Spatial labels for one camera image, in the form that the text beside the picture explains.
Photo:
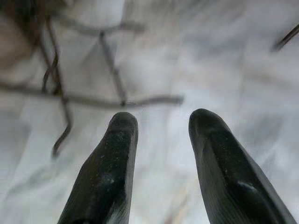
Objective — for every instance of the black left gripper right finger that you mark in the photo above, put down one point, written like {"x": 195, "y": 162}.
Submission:
{"x": 224, "y": 172}

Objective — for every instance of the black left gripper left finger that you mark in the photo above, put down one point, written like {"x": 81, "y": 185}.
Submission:
{"x": 105, "y": 177}

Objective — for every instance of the dark curved metal furniture leg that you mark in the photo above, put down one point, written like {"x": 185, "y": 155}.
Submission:
{"x": 66, "y": 126}

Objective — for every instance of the dark thin metal rod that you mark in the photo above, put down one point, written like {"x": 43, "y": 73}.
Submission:
{"x": 286, "y": 39}

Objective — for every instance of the brown wooden furniture piece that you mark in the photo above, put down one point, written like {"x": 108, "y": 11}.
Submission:
{"x": 16, "y": 35}

